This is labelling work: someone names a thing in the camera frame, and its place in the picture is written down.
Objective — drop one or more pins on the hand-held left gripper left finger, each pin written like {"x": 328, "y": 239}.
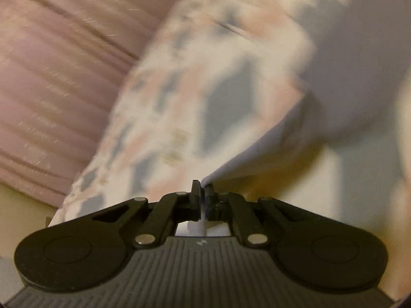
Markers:
{"x": 195, "y": 199}

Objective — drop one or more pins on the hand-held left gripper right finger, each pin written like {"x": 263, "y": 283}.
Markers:
{"x": 209, "y": 199}

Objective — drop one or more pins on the grey garment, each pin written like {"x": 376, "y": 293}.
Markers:
{"x": 340, "y": 70}

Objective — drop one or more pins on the checked bear-print quilt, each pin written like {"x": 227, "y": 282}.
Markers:
{"x": 192, "y": 86}

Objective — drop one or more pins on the pink curtain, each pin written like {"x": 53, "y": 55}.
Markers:
{"x": 61, "y": 80}

